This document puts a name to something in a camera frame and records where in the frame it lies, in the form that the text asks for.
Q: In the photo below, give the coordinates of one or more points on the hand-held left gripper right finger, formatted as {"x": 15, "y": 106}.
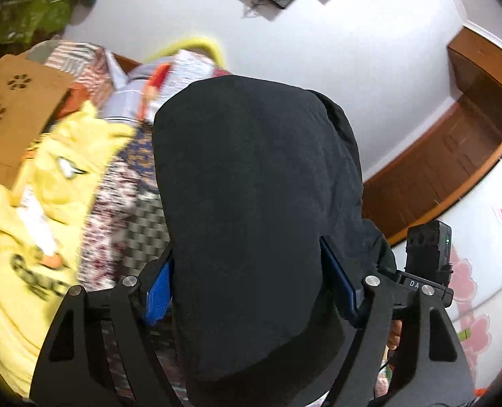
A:
{"x": 340, "y": 280}

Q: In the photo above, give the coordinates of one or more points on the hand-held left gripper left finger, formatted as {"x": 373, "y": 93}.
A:
{"x": 159, "y": 292}

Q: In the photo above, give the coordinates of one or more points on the black garment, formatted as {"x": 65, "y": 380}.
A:
{"x": 251, "y": 199}

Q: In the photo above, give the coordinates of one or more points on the person's right hand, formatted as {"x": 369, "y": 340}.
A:
{"x": 394, "y": 335}

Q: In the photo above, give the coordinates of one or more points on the printed blanket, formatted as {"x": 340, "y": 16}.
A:
{"x": 119, "y": 203}

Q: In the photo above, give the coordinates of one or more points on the yellow printed cloth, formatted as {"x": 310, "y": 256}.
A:
{"x": 4, "y": 305}

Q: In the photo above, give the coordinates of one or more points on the wooden door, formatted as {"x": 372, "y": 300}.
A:
{"x": 488, "y": 68}

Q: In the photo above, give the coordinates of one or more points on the cardboard box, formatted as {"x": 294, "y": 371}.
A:
{"x": 17, "y": 114}

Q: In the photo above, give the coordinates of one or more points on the yellow pillow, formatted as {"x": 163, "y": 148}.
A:
{"x": 200, "y": 44}

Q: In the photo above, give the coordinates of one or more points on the green bag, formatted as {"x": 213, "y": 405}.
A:
{"x": 34, "y": 19}

